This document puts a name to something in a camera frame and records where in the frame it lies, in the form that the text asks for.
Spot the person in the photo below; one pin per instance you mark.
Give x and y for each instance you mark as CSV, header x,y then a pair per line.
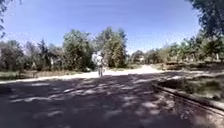
x,y
99,63

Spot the row of green trees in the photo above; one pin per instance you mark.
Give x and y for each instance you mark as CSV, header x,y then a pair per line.
x,y
78,50

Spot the grey dirt path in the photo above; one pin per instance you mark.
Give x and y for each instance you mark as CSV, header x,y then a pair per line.
x,y
100,100

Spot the dry grass strip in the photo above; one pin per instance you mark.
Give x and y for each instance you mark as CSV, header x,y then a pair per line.
x,y
36,74

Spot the stone kerb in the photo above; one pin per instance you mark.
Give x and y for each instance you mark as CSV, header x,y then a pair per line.
x,y
186,96

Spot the grass verge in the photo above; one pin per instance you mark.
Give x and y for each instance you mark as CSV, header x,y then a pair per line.
x,y
203,87

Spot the overhanging tree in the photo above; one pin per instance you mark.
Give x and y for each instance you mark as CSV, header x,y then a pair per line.
x,y
210,16

